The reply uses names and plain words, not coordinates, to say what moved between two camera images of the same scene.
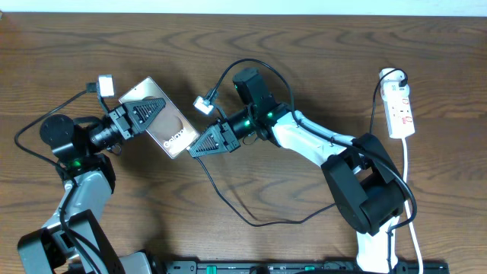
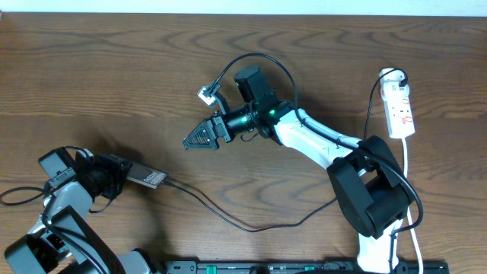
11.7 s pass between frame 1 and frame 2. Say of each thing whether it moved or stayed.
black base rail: stayed
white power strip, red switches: stayed
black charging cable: moved
